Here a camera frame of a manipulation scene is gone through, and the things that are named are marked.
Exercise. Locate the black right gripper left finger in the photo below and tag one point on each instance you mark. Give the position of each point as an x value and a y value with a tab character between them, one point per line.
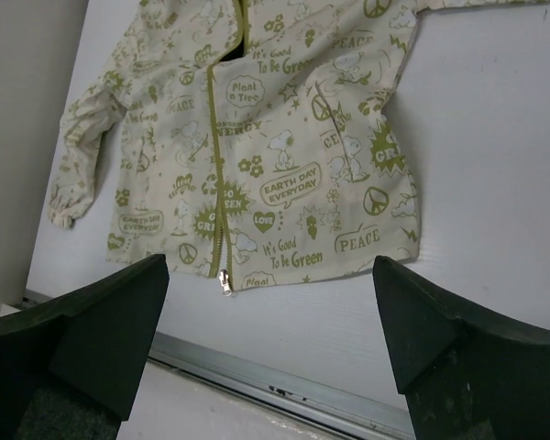
70	367

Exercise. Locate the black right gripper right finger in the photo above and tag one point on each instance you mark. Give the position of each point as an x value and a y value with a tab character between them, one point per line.
465	371

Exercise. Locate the silver zipper pull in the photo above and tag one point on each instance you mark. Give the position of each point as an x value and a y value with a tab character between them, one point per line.
225	283

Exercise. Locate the cream green printed hooded jacket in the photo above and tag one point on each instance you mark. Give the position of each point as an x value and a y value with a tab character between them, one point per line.
253	139

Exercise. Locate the aluminium table edge rail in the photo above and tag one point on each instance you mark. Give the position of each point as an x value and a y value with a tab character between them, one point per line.
310	359

